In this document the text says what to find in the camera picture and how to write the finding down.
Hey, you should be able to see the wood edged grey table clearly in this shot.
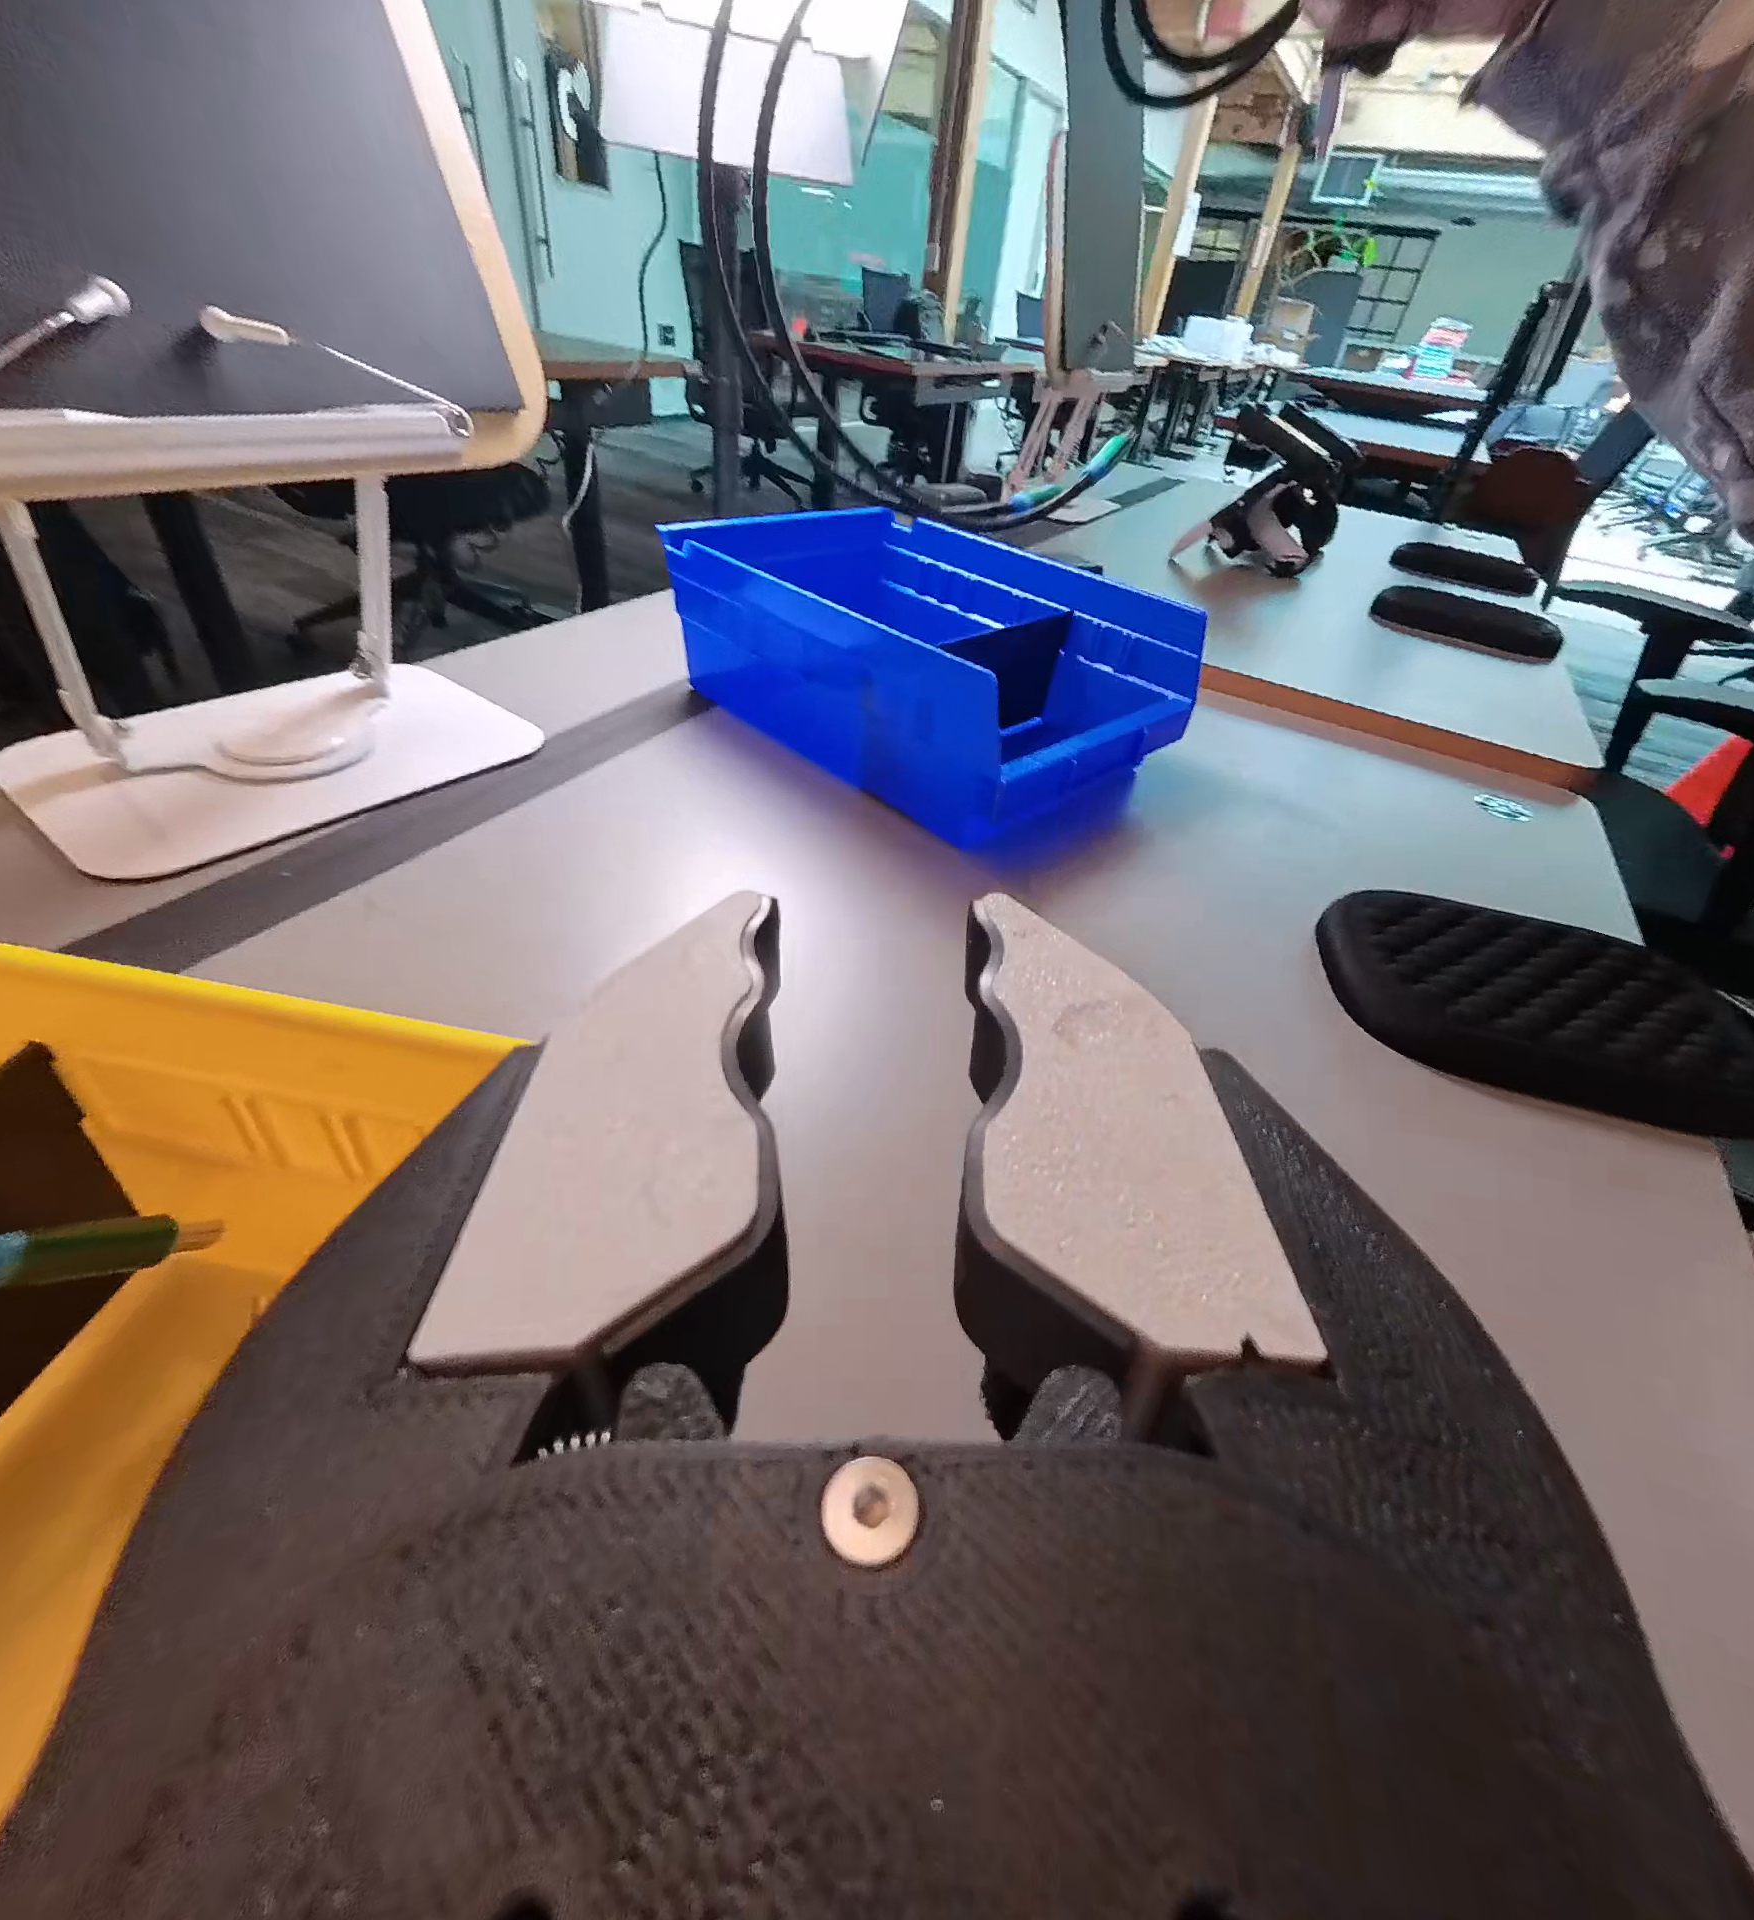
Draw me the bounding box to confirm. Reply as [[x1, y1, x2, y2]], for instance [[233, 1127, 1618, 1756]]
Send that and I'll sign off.
[[1026, 465, 1606, 789]]

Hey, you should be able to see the blue plastic bin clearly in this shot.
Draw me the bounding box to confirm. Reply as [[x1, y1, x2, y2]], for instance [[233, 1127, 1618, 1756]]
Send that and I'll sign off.
[[658, 506, 1209, 853]]

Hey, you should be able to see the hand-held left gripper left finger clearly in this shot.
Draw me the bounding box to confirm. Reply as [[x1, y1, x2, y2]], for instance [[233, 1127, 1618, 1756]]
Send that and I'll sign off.
[[404, 891, 788, 1374]]

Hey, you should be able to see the black wrist rest pad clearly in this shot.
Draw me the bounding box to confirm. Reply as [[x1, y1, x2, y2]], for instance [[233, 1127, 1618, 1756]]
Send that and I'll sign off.
[[1315, 890, 1754, 1140], [1389, 541, 1542, 598], [1373, 585, 1564, 661]]

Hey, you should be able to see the yellow plastic bin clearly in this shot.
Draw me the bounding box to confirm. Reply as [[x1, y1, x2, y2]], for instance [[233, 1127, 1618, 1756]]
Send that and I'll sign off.
[[0, 929, 533, 1920]]

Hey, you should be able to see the grey door with window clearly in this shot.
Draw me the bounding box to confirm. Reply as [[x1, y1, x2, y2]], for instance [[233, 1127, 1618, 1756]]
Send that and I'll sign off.
[[441, 0, 625, 354]]

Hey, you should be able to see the dark office desk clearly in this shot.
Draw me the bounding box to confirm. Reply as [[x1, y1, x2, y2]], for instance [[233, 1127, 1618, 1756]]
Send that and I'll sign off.
[[794, 332, 1046, 488]]

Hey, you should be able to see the white board stand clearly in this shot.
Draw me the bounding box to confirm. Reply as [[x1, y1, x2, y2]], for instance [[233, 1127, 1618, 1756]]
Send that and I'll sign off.
[[0, 276, 546, 884]]

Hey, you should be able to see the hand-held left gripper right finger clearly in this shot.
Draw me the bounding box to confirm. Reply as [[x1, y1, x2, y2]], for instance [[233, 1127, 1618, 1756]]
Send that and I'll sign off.
[[955, 894, 1333, 1377]]

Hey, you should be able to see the wood top office desk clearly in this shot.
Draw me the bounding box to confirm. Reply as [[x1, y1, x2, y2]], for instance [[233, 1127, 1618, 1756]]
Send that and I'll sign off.
[[532, 332, 700, 617]]

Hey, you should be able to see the small black tilted board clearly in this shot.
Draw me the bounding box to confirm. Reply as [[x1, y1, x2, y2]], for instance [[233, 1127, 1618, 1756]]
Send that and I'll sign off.
[[1017, 0, 1155, 488]]

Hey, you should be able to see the black bin divider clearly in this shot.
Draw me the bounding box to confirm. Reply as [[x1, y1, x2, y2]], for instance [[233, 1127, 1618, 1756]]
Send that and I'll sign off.
[[942, 606, 1074, 735], [0, 1043, 142, 1503]]

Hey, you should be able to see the person's right forearm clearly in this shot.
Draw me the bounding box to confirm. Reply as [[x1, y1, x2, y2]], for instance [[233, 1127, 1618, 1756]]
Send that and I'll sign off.
[[1461, 0, 1754, 594]]

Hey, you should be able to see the large black wood-rimmed board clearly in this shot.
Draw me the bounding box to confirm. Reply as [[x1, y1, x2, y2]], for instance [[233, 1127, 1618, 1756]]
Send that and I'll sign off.
[[0, 0, 547, 511]]

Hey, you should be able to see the wooden post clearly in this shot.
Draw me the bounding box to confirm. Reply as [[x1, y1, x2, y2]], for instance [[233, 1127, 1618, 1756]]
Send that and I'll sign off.
[[924, 0, 999, 308]]

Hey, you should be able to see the orange red object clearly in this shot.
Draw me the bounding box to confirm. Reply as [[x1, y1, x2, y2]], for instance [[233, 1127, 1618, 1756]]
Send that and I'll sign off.
[[1670, 734, 1754, 826]]

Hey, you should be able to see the brown back office chair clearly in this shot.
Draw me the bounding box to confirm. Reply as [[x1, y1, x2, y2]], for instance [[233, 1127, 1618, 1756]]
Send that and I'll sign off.
[[1477, 406, 1754, 766]]

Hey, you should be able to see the spare hand-held gripper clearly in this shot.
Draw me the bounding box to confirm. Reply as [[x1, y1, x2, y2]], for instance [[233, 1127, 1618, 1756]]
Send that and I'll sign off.
[[1169, 402, 1359, 578]]

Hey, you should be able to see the black office chair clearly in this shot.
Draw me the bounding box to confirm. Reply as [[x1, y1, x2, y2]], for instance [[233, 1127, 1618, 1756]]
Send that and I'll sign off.
[[673, 240, 818, 495], [1583, 675, 1754, 1053]]

